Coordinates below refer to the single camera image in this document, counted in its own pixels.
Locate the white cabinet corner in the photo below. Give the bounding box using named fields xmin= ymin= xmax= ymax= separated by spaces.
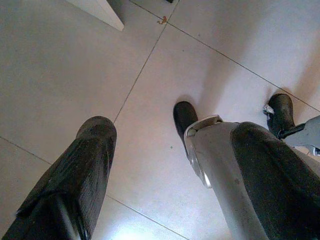
xmin=63 ymin=0 xmax=125 ymax=32

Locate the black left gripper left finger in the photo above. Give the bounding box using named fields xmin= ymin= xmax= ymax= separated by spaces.
xmin=0 ymin=115 xmax=118 ymax=240

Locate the black robot right foot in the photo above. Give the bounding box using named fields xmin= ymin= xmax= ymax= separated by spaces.
xmin=262 ymin=93 xmax=297 ymax=138

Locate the grey robot right leg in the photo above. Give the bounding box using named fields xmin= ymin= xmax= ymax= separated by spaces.
xmin=284 ymin=117 xmax=320 ymax=156

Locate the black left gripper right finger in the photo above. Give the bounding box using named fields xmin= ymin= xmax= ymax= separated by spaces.
xmin=229 ymin=121 xmax=320 ymax=240

